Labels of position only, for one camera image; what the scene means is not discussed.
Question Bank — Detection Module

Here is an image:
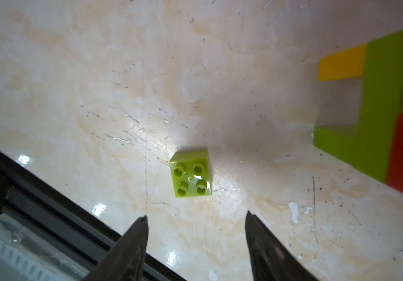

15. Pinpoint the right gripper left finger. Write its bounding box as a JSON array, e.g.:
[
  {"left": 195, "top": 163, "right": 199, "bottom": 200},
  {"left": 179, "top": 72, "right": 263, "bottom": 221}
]
[{"left": 84, "top": 216, "right": 149, "bottom": 281}]

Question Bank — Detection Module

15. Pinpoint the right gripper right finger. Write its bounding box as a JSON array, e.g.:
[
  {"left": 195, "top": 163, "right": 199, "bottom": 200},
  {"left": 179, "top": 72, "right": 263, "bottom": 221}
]
[{"left": 245, "top": 212, "right": 316, "bottom": 281}]

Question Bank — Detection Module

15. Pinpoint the long green lego brick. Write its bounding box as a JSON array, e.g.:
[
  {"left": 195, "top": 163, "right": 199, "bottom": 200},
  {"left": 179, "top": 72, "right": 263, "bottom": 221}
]
[{"left": 355, "top": 31, "right": 403, "bottom": 182}]

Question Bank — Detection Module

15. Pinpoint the yellow lego brick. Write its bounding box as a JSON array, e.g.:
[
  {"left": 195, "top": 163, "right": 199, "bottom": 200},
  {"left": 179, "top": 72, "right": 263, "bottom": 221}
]
[{"left": 318, "top": 44, "right": 367, "bottom": 81}]

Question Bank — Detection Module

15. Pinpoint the white slotted cable duct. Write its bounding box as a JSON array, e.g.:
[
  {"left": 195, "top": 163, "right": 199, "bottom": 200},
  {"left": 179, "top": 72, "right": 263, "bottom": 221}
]
[{"left": 0, "top": 214, "right": 89, "bottom": 281}]

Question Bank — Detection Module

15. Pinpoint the small green lego brick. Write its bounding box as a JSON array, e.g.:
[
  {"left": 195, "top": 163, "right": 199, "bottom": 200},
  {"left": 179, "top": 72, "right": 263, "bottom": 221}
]
[{"left": 313, "top": 125, "right": 357, "bottom": 165}]

